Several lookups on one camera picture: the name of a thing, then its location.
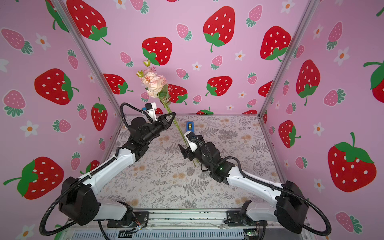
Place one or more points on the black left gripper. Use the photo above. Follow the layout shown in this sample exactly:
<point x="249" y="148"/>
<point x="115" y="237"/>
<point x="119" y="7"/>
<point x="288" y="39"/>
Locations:
<point x="161" y="124"/>

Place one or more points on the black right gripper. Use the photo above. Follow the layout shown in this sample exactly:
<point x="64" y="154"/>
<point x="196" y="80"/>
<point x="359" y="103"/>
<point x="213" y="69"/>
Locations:
<point x="189" y="148"/>

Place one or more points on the blue tape dispenser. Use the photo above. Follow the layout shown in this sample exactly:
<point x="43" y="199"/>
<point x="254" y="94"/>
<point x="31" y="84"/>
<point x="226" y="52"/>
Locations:
<point x="190" y="126"/>

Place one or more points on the pink artificial flower bouquet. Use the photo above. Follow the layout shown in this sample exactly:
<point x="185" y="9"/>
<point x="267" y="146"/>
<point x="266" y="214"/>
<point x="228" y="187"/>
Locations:
<point x="156" y="85"/>

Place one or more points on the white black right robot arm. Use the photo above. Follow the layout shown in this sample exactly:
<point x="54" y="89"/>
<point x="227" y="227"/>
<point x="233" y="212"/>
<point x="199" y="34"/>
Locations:
<point x="287" y="203"/>

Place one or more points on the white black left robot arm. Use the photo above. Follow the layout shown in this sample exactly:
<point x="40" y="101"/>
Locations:
<point x="80" y="203"/>

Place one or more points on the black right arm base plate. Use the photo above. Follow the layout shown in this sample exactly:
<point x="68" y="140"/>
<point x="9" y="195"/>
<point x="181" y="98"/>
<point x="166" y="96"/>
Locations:
<point x="237" y="219"/>

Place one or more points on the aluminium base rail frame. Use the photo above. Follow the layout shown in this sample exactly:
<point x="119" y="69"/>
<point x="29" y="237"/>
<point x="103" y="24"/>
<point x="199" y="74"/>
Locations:
<point x="200" y="224"/>

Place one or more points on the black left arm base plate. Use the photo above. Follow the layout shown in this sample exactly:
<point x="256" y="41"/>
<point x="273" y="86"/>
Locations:
<point x="135" y="220"/>

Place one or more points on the aluminium corner post left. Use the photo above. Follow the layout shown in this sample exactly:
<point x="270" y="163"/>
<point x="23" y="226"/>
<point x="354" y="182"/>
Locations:
<point x="87" y="54"/>

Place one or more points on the aluminium corner post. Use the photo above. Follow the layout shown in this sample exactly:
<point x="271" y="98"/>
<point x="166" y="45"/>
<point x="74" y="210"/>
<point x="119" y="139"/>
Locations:
<point x="87" y="54"/>
<point x="296" y="38"/>

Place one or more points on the aluminium corner post right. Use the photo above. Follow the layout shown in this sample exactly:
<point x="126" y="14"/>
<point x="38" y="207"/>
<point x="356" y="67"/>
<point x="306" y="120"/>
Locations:
<point x="296" y="38"/>

